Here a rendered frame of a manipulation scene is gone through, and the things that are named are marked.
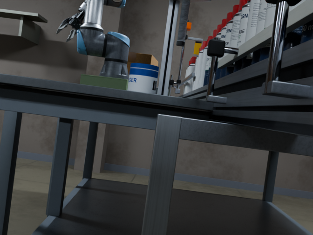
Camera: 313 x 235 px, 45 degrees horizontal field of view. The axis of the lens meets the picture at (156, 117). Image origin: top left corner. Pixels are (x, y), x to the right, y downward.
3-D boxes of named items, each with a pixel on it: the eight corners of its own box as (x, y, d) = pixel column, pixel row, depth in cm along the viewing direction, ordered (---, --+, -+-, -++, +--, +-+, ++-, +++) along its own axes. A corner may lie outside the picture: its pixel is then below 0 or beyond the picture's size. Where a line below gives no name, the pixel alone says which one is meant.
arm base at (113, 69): (126, 79, 186) (128, 59, 186) (96, 76, 187) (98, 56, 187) (130, 82, 201) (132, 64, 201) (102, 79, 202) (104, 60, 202)
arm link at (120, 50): (129, 60, 189) (132, 33, 189) (102, 56, 186) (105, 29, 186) (125, 63, 201) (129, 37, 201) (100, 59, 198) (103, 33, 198)
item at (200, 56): (207, 94, 147) (214, 41, 146) (194, 93, 147) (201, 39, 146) (205, 94, 152) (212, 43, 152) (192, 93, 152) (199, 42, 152)
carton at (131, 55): (146, 99, 229) (152, 54, 228) (107, 94, 232) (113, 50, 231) (153, 101, 259) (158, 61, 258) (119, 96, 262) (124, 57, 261)
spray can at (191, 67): (195, 98, 190) (200, 57, 190) (185, 96, 190) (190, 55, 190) (194, 98, 196) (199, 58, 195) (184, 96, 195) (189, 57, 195)
